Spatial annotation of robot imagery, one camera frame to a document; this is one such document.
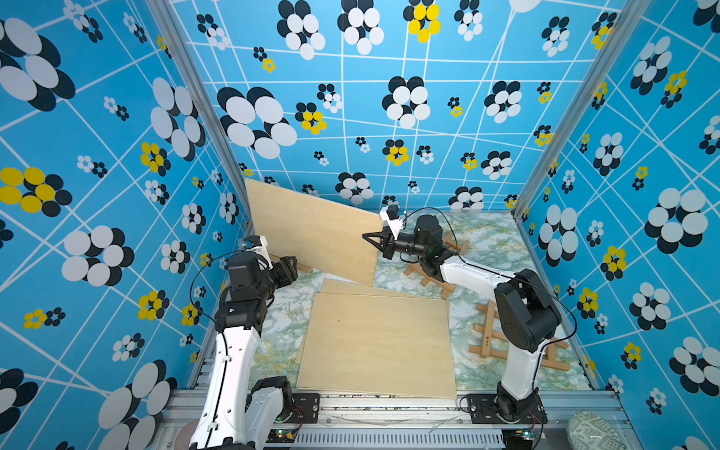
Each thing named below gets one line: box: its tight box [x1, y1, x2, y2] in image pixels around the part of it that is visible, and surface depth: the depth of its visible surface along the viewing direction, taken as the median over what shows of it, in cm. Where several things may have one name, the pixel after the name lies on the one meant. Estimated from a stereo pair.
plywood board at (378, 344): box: [296, 292, 457, 399], surface depth 85 cm
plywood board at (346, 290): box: [319, 277, 447, 301], surface depth 97 cm
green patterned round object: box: [565, 410, 627, 450], surface depth 69 cm
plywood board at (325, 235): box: [244, 178, 384, 287], surface depth 83 cm
